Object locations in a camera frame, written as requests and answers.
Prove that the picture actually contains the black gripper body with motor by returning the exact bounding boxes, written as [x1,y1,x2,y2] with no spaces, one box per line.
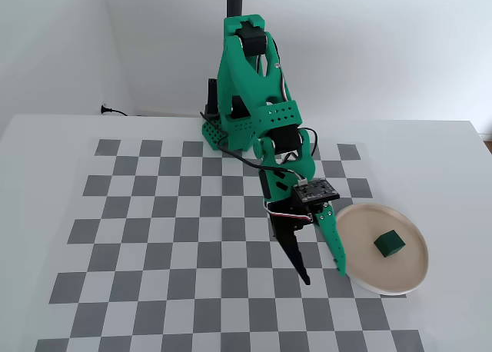
[268,198,320,237]

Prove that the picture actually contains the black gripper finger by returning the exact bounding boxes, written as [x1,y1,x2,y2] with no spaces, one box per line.
[271,227,312,287]

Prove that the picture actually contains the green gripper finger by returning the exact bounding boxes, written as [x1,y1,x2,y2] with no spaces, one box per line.
[311,202,348,278]

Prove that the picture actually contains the dark green cube dice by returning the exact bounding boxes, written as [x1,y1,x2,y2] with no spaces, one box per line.
[373,230,407,259]

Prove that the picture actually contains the round beige plate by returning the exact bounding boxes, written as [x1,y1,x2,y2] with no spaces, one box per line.
[329,203,430,296]

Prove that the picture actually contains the grey white checkered mat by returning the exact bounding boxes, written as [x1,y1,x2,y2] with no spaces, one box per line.
[36,138,426,352]

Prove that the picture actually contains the white power strip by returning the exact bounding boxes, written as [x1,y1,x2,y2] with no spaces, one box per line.
[136,106,203,118]

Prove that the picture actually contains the white striped gripper servo wire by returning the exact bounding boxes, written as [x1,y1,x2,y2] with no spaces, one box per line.
[263,198,313,221]

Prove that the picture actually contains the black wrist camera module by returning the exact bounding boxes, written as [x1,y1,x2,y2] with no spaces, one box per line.
[292,178,342,207]

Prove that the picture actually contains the black camera cable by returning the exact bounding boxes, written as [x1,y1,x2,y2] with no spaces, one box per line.
[198,111,297,176]

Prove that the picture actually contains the black clamp post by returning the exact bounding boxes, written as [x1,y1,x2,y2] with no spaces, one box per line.
[207,78,219,118]

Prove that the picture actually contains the black wall plug with cable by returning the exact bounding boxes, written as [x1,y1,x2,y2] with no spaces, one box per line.
[100,104,130,118]

